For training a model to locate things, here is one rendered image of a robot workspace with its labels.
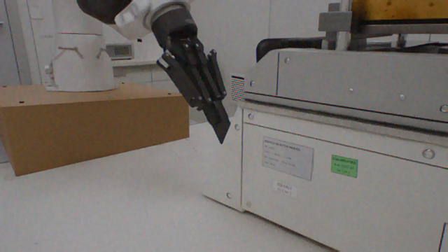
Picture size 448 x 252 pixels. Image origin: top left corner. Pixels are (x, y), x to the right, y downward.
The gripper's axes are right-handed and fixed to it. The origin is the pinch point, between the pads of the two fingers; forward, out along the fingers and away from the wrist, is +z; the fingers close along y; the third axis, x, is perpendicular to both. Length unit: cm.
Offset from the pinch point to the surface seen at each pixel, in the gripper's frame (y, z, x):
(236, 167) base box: -5.1, 8.2, -3.6
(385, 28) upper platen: 1.3, 1.2, -28.4
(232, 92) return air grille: 208, -58, 160
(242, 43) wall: 204, -88, 122
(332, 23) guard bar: -2.1, -2.1, -24.8
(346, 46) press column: -1.4, 1.0, -24.6
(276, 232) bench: -5.3, 18.7, -5.4
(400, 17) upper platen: 1.3, 1.1, -30.2
